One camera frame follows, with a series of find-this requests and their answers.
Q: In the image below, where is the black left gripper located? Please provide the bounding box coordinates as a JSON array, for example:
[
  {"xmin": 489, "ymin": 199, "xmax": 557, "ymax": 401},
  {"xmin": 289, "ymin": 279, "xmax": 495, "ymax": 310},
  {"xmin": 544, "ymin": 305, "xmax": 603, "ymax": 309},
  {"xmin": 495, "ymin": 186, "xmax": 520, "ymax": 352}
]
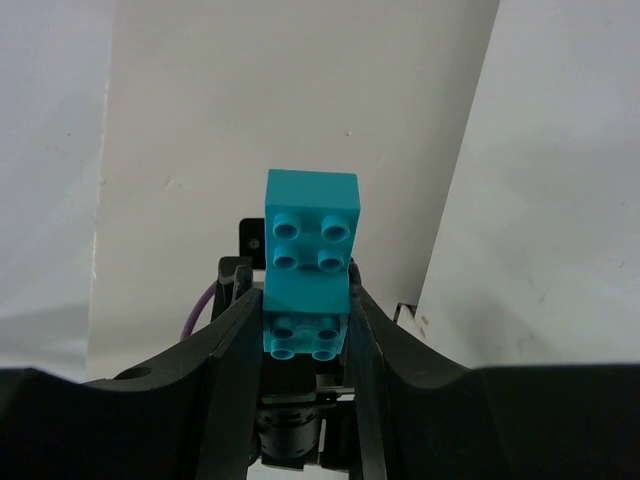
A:
[{"xmin": 212, "ymin": 255, "xmax": 361, "ymax": 474}]

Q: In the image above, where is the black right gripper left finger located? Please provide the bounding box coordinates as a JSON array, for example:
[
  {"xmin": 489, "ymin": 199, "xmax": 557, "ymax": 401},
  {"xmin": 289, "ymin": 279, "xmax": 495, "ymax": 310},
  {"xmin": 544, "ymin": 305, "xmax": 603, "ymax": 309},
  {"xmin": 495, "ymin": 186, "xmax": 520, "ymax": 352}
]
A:
[{"xmin": 1, "ymin": 288, "xmax": 262, "ymax": 479}]

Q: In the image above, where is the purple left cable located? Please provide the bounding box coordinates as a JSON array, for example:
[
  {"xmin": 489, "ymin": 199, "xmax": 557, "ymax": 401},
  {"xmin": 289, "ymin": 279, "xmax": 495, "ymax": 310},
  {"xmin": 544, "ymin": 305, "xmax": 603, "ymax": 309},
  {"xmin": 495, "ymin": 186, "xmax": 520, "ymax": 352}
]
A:
[{"xmin": 179, "ymin": 280, "xmax": 219, "ymax": 341}]

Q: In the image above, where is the teal lego brick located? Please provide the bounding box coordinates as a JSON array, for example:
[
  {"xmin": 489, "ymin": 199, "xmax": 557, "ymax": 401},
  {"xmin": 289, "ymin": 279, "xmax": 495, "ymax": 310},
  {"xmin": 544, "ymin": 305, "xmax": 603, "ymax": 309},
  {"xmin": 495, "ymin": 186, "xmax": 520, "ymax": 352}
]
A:
[{"xmin": 262, "ymin": 169, "xmax": 361, "ymax": 361}]

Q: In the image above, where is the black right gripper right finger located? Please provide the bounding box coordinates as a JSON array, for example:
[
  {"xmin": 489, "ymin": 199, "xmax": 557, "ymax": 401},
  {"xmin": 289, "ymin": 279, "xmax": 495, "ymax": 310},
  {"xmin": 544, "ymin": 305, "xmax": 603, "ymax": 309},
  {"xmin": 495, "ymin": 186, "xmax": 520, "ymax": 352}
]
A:
[{"xmin": 350, "ymin": 286, "xmax": 639, "ymax": 479}]

